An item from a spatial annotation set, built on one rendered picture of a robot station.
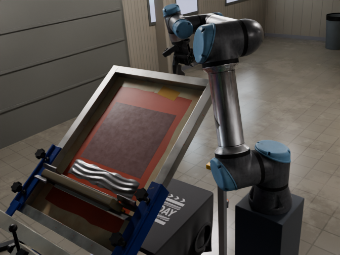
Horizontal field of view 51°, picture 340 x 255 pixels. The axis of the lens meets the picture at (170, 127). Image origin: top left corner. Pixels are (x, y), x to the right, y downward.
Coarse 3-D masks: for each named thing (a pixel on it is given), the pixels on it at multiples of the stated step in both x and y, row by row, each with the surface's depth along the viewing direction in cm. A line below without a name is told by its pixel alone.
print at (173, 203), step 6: (168, 198) 175; (174, 198) 175; (180, 198) 174; (168, 204) 171; (174, 204) 171; (180, 204) 170; (162, 210) 167; (168, 210) 167; (174, 210) 167; (162, 216) 164; (168, 216) 163; (156, 222) 160; (162, 222) 160
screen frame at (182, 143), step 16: (112, 80) 171; (144, 80) 165; (160, 80) 157; (176, 80) 152; (192, 80) 148; (208, 80) 144; (96, 96) 166; (208, 96) 140; (192, 112) 138; (80, 128) 161; (192, 128) 134; (64, 144) 156; (176, 144) 132; (176, 160) 129; (160, 176) 127; (32, 192) 147; (32, 208) 142; (48, 224) 134; (80, 240) 124
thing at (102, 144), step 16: (128, 96) 163; (144, 96) 159; (112, 112) 161; (128, 112) 157; (96, 128) 159; (112, 128) 155; (128, 128) 152; (96, 144) 153; (112, 144) 150; (96, 160) 148; (64, 192) 145; (64, 208) 140; (80, 208) 137
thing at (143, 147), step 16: (160, 96) 155; (144, 112) 153; (160, 112) 149; (176, 112) 146; (144, 128) 148; (160, 128) 144; (128, 144) 146; (144, 144) 143; (160, 144) 140; (112, 160) 144; (128, 160) 141; (144, 160) 138; (128, 176) 137; (144, 176) 134; (112, 192) 135; (96, 208) 134; (96, 224) 130; (112, 224) 127
